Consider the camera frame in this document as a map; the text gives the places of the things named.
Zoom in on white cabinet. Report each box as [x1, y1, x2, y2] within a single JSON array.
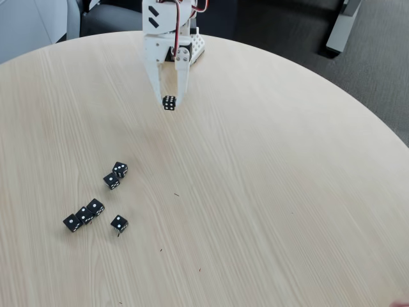
[[0, 0, 81, 65]]

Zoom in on grey desk leg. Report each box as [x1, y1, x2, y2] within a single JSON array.
[[325, 0, 364, 54]]

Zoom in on red black servo cable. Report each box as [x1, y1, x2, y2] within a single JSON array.
[[173, 0, 185, 60], [191, 0, 210, 14]]

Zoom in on black dice showing one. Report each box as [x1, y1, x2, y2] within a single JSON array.
[[62, 214, 84, 233], [86, 198, 105, 217]]

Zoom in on black dice showing six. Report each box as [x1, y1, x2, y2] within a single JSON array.
[[162, 95, 178, 112]]

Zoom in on black dice showing three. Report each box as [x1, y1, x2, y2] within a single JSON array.
[[112, 161, 129, 179]]

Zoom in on dark grey office chair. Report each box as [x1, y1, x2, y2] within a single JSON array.
[[79, 2, 144, 38]]

